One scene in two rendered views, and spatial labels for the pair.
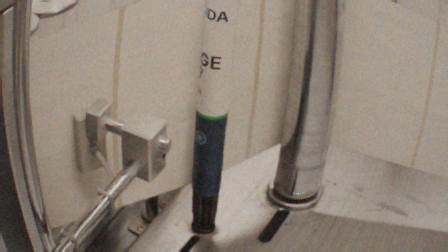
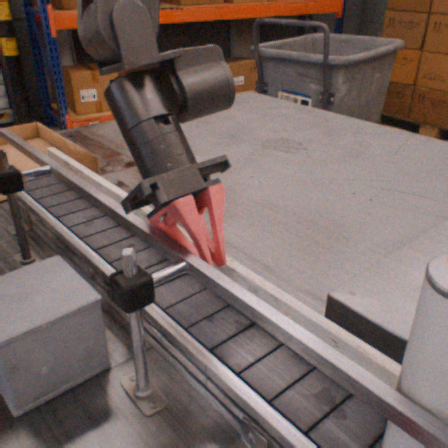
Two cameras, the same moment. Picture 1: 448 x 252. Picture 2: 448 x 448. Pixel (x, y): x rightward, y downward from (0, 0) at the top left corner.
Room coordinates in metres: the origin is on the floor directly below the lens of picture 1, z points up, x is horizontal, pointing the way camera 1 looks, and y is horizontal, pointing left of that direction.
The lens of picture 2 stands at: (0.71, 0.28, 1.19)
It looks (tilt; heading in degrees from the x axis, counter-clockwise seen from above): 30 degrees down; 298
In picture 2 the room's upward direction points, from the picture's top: straight up
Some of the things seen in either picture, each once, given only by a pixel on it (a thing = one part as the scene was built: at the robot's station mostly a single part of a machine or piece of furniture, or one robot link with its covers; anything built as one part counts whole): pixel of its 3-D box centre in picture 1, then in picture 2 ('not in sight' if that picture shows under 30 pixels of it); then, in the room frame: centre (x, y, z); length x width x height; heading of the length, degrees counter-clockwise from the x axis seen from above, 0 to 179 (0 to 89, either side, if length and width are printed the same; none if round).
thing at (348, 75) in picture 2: not in sight; (321, 100); (1.54, -2.53, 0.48); 0.89 x 0.63 x 0.96; 79
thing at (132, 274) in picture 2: not in sight; (156, 316); (0.92, 0.02, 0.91); 0.07 x 0.03 x 0.16; 69
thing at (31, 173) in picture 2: not in sight; (31, 205); (1.20, -0.09, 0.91); 0.07 x 0.03 x 0.16; 69
